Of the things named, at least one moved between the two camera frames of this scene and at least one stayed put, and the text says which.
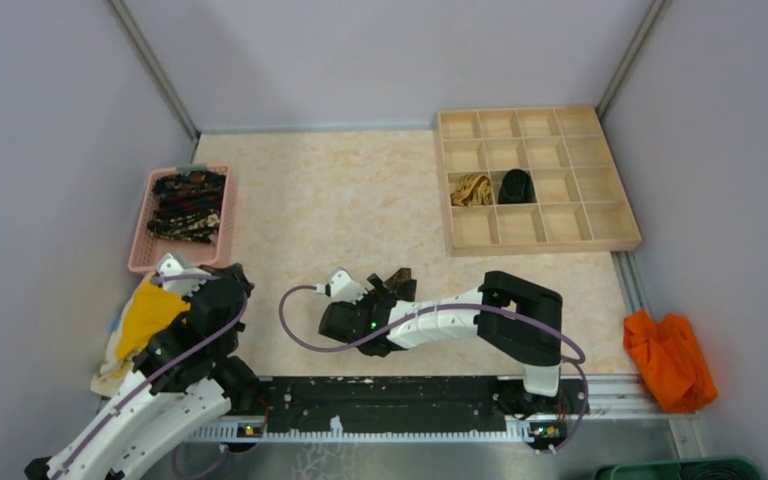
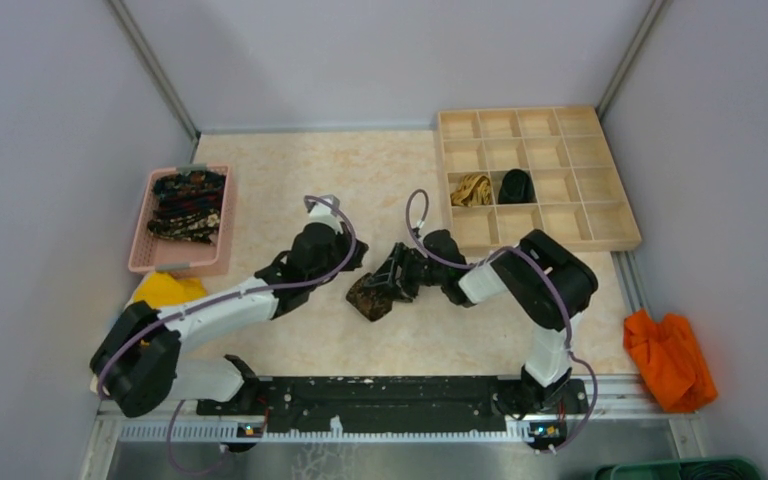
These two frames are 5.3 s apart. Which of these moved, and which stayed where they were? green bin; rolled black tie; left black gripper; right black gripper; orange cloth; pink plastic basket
Moved: left black gripper; right black gripper
Stayed: pink plastic basket; rolled black tie; orange cloth; green bin
